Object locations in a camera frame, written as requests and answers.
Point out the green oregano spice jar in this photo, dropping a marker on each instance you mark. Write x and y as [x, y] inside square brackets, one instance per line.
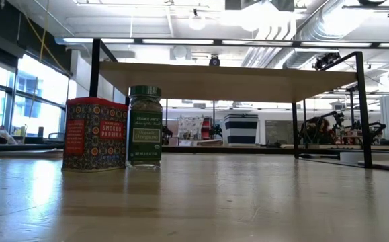
[144, 134]

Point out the red smoked paprika tin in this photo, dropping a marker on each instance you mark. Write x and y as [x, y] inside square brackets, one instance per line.
[93, 138]

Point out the dark background robot arms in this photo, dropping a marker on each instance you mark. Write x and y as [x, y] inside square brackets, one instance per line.
[167, 134]

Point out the round white pendant lamp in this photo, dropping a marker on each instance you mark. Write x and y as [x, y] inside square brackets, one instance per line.
[197, 23]

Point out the black ceiling spotlight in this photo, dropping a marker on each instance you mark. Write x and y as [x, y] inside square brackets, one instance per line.
[326, 60]

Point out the patterned white cloth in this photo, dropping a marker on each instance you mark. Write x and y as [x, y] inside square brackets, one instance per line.
[191, 127]

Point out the silver ventilation duct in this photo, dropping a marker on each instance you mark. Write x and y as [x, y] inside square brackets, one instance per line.
[328, 23]

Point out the black metal wood-top shelf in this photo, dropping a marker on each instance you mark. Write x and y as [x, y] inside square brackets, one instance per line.
[214, 82]

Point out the white blue striped box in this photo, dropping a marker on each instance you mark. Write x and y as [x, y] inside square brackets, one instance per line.
[240, 129]

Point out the black dome ceiling camera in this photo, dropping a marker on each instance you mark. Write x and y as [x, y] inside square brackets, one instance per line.
[214, 60]

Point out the red cabinet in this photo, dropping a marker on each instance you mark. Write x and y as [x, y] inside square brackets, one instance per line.
[206, 127]

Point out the long ceiling light strip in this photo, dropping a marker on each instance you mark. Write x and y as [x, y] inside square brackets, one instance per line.
[177, 41]

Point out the black camera on pole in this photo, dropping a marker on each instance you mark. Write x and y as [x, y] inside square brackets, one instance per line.
[351, 107]

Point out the black ceiling track fixture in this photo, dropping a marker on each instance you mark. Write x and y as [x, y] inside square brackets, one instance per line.
[369, 7]

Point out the large room window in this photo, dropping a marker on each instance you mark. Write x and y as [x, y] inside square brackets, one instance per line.
[36, 114]

